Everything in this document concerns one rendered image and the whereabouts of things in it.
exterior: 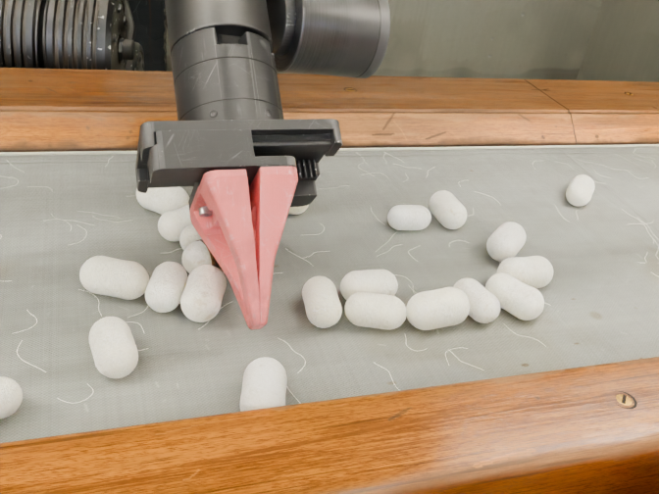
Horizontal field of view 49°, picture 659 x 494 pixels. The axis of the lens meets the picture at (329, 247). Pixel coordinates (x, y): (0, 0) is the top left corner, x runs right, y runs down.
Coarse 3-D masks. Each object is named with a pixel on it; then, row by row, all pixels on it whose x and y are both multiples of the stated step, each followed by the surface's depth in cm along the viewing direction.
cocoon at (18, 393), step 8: (0, 376) 31; (0, 384) 30; (8, 384) 31; (16, 384) 31; (0, 392) 30; (8, 392) 30; (16, 392) 31; (0, 400) 30; (8, 400) 30; (16, 400) 31; (0, 408) 30; (8, 408) 30; (16, 408) 31; (0, 416) 30; (8, 416) 31
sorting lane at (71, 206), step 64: (0, 192) 47; (64, 192) 48; (128, 192) 49; (320, 192) 53; (384, 192) 54; (512, 192) 57; (640, 192) 60; (0, 256) 41; (64, 256) 42; (128, 256) 43; (320, 256) 45; (384, 256) 46; (448, 256) 48; (576, 256) 50; (640, 256) 51; (0, 320) 36; (64, 320) 37; (128, 320) 38; (512, 320) 42; (576, 320) 43; (640, 320) 44; (64, 384) 33; (128, 384) 34; (192, 384) 34; (320, 384) 36; (384, 384) 36
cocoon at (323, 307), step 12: (324, 276) 40; (312, 288) 39; (324, 288) 39; (312, 300) 39; (324, 300) 38; (336, 300) 39; (312, 312) 38; (324, 312) 38; (336, 312) 38; (324, 324) 38
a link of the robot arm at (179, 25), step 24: (168, 0) 39; (192, 0) 38; (216, 0) 38; (240, 0) 38; (264, 0) 40; (288, 0) 41; (168, 24) 39; (192, 24) 38; (216, 24) 37; (240, 24) 38; (264, 24) 39; (288, 24) 41; (288, 48) 42
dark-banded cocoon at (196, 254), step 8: (192, 248) 41; (200, 248) 41; (184, 256) 41; (192, 256) 41; (200, 256) 41; (208, 256) 41; (184, 264) 41; (192, 264) 41; (200, 264) 41; (208, 264) 41
